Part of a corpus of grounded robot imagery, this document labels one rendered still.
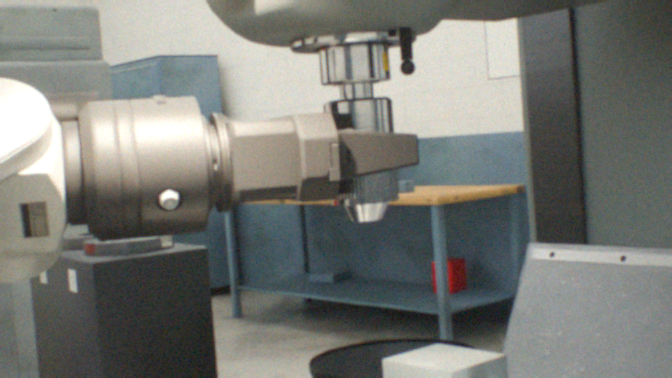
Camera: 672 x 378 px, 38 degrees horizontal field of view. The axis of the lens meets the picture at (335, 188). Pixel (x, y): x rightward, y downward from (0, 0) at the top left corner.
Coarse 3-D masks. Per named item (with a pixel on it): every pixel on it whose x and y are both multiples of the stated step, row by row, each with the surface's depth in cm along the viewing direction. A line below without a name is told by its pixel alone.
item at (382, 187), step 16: (384, 112) 63; (336, 128) 63; (352, 128) 63; (368, 128) 63; (384, 128) 63; (368, 176) 63; (384, 176) 63; (352, 192) 63; (368, 192) 63; (384, 192) 63
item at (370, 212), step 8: (344, 208) 65; (352, 208) 64; (360, 208) 64; (368, 208) 64; (376, 208) 64; (384, 208) 65; (352, 216) 65; (360, 216) 64; (368, 216) 64; (376, 216) 64
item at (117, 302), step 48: (96, 240) 98; (144, 240) 94; (48, 288) 102; (96, 288) 90; (144, 288) 93; (192, 288) 95; (48, 336) 104; (96, 336) 91; (144, 336) 93; (192, 336) 95
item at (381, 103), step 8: (384, 96) 64; (328, 104) 64; (336, 104) 63; (344, 104) 63; (352, 104) 63; (360, 104) 63; (368, 104) 63; (376, 104) 63; (384, 104) 64; (392, 104) 65; (336, 112) 63; (344, 112) 63; (352, 112) 63; (360, 112) 63; (368, 112) 63
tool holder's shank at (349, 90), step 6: (336, 84) 64; (342, 84) 64; (348, 84) 64; (354, 84) 64; (360, 84) 64; (366, 84) 64; (372, 84) 65; (342, 90) 64; (348, 90) 64; (354, 90) 64; (360, 90) 64; (366, 90) 64; (372, 90) 65; (342, 96) 65; (348, 96) 64; (354, 96) 64; (360, 96) 64; (366, 96) 64; (372, 96) 65
